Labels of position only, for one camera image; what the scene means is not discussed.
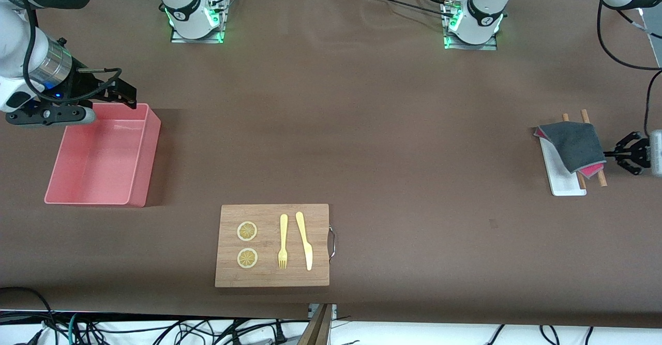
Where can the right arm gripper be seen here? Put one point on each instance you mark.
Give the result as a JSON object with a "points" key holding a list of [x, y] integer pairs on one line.
{"points": [[81, 83]]}

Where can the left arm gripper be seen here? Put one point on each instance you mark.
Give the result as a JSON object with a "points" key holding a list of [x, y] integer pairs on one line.
{"points": [[640, 153]]}

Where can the grey and pink cloth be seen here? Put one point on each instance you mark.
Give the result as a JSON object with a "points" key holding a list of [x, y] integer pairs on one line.
{"points": [[574, 146]]}

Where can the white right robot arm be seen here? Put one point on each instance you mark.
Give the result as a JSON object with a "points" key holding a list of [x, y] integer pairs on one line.
{"points": [[13, 34]]}

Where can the white rectangular tray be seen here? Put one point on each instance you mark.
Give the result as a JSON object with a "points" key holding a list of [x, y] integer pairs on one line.
{"points": [[563, 182]]}

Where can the pink plastic bin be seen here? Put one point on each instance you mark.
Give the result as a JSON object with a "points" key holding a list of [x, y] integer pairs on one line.
{"points": [[98, 164]]}

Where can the lemon slice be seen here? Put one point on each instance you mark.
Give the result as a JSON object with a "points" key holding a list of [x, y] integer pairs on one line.
{"points": [[246, 231], [247, 258]]}

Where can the yellow plastic fork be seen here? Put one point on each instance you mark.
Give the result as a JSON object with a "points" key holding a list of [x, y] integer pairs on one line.
{"points": [[283, 226]]}

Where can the yellow plastic knife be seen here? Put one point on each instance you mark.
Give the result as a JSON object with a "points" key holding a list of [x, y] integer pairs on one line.
{"points": [[305, 241]]}

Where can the wooden cutting board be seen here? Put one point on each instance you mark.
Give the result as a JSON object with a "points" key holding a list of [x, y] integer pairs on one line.
{"points": [[269, 278]]}

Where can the black power plug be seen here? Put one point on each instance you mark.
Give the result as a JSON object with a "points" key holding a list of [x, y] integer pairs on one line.
{"points": [[280, 334]]}

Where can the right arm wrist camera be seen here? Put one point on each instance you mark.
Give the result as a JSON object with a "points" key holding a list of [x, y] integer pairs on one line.
{"points": [[49, 115]]}

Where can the small metal bracket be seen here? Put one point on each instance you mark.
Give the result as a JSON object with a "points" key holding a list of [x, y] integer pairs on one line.
{"points": [[334, 310]]}

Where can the wooden post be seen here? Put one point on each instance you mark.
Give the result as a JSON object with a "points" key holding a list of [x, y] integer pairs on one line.
{"points": [[316, 332]]}

